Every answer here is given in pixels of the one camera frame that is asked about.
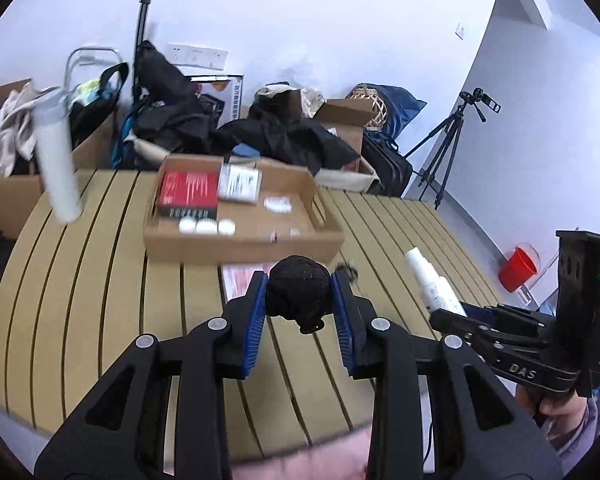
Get white spray bottle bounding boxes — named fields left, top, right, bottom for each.
left=405, top=247, right=466, bottom=316

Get black hair net ball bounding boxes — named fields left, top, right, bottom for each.
left=265, top=255, right=332, bottom=335

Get right hand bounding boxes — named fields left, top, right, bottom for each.
left=515, top=385, right=588, bottom=434

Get red cup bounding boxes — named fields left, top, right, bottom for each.
left=498, top=243, right=541, bottom=292

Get pink trousers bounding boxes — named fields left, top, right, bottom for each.
left=232, top=426, right=372, bottom=480

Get black suitcase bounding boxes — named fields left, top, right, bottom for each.
left=361, top=133, right=413, bottom=197

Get pink patterned pouch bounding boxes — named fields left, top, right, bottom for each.
left=221, top=262, right=274, bottom=304

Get blue bag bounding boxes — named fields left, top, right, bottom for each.
left=362, top=84, right=427, bottom=141

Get brown cardboard box right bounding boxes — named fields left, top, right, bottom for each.
left=313, top=99, right=370, bottom=176

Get white jar in tray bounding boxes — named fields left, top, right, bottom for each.
left=178, top=217, right=236, bottom=236

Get woven rattan basket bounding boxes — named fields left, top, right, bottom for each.
left=346, top=82, right=388, bottom=131

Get shallow cardboard tray box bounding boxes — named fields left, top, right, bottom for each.
left=144, top=155, right=344, bottom=266

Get white plastic packet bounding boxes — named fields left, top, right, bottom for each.
left=218, top=164, right=262, bottom=204

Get red and black box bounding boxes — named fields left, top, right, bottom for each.
left=157, top=171, right=219, bottom=220

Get large cardboard box with clothes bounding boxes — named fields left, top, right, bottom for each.
left=0, top=79, right=117, bottom=238

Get pile of black clothes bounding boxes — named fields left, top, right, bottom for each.
left=132, top=40, right=360, bottom=174

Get tall white bottle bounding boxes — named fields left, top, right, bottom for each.
left=32, top=88, right=82, bottom=224

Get black camera tripod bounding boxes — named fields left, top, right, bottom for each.
left=404, top=87, right=501, bottom=209

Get white wall socket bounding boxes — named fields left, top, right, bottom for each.
left=164, top=44, right=228, bottom=70

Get black trolley handle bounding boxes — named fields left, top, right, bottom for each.
left=130, top=0, right=162, bottom=106

